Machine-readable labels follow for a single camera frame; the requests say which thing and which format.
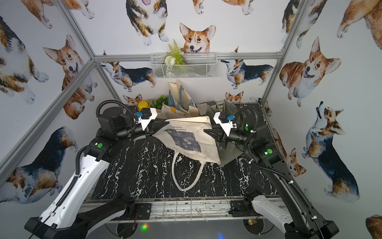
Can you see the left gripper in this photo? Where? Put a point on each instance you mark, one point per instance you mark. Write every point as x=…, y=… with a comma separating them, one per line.
x=151, y=125

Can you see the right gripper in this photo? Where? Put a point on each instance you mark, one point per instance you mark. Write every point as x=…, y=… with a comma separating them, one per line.
x=222, y=138

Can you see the yellow-handled canvas bag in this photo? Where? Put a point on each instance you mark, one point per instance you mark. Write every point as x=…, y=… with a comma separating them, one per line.
x=167, y=112

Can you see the white Monet canvas bag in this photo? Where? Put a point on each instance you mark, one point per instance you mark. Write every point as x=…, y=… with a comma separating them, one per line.
x=186, y=136

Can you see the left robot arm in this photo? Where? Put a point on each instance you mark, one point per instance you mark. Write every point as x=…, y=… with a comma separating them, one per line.
x=62, y=220

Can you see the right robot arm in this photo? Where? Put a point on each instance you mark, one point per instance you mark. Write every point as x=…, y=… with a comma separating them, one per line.
x=299, y=219

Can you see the olive green canvas bag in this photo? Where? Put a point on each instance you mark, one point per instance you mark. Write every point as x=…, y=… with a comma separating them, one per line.
x=233, y=150

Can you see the green succulent plant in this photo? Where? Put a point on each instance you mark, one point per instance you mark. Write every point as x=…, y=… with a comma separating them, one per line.
x=159, y=102

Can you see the artificial fern with flower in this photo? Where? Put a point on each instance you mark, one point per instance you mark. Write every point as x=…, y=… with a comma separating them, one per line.
x=174, y=56

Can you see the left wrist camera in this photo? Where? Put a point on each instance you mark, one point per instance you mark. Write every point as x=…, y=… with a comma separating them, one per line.
x=145, y=116

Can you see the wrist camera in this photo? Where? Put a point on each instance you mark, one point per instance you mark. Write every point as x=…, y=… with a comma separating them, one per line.
x=225, y=121
x=145, y=116

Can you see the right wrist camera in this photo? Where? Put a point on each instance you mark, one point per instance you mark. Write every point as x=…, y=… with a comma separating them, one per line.
x=225, y=121

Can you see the blue-handled canvas bag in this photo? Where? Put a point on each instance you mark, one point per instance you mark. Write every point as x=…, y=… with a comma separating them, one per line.
x=179, y=98

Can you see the white wire wall basket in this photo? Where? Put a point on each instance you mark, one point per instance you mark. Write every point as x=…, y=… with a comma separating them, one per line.
x=192, y=65

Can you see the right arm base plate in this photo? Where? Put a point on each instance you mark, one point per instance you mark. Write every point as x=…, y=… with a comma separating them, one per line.
x=242, y=208

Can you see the aluminium front rail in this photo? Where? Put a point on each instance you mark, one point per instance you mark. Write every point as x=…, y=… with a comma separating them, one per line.
x=191, y=210

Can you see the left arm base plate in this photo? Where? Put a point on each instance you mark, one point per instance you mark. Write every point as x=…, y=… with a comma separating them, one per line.
x=140, y=211

